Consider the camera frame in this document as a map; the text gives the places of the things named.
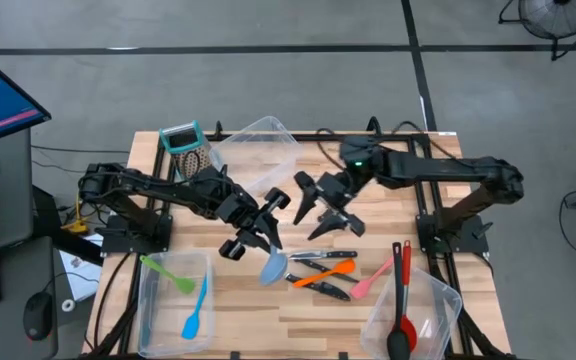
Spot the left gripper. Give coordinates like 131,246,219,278
215,187,292,261

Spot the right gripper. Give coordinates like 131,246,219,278
292,171,367,241

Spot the grey-blue plastic spoon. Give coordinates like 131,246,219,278
259,244,289,287

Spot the steel knife black handle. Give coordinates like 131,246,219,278
287,249,358,262

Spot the orange silicone spatula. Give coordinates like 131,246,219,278
292,258,357,290

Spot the pink silicone spatula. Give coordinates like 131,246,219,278
349,256,395,301

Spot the green silicone spatula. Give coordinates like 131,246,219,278
139,254,197,295

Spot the red serving spoon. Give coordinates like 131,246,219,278
400,239,419,354

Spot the blue silicone spatula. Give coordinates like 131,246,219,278
181,273,209,341

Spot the large black serving spoon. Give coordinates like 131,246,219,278
386,242,412,360

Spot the clear plastic bin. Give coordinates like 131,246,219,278
136,249,215,359
360,264,464,360
208,115,304,199

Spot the white paper sheet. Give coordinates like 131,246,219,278
60,234,104,304

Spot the black computer mouse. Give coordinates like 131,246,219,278
22,291,54,342

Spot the grey computer desk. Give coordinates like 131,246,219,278
0,127,60,360

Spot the black floor fan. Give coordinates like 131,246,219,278
497,0,576,62

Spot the black cable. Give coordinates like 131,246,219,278
392,121,469,161
315,127,349,171

